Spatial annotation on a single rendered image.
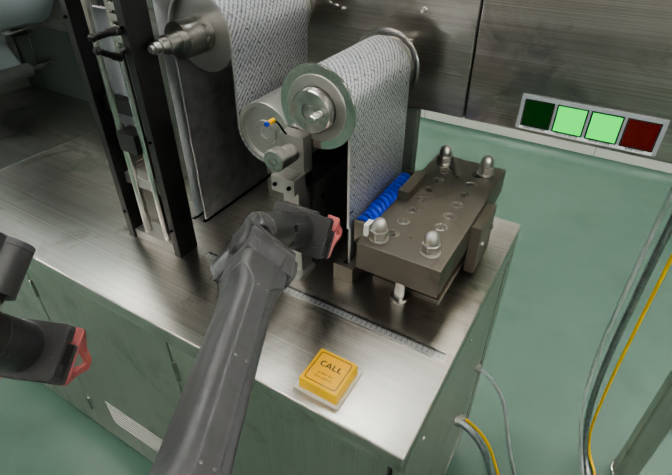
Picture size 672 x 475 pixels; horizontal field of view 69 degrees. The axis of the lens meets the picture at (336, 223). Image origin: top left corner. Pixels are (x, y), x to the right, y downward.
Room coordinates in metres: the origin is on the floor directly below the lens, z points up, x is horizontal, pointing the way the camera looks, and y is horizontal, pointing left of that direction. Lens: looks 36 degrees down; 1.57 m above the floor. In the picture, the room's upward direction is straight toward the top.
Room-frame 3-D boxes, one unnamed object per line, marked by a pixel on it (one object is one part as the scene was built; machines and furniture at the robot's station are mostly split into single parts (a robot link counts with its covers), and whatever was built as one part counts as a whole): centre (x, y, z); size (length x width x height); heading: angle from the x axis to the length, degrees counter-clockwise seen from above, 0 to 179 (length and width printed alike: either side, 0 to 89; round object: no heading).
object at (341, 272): (0.86, -0.09, 0.92); 0.28 x 0.04 x 0.04; 149
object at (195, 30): (0.89, 0.26, 1.34); 0.06 x 0.06 x 0.06; 59
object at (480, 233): (0.79, -0.30, 0.97); 0.10 x 0.03 x 0.11; 149
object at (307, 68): (0.78, 0.03, 1.25); 0.15 x 0.01 x 0.15; 59
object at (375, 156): (0.85, -0.08, 1.11); 0.23 x 0.01 x 0.18; 149
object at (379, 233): (0.71, -0.08, 1.05); 0.04 x 0.04 x 0.04
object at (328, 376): (0.50, 0.01, 0.91); 0.07 x 0.07 x 0.02; 59
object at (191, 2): (1.02, 0.18, 1.34); 0.25 x 0.14 x 0.14; 149
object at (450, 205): (0.83, -0.21, 1.00); 0.40 x 0.16 x 0.06; 149
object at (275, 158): (0.73, 0.10, 1.18); 0.04 x 0.02 x 0.04; 59
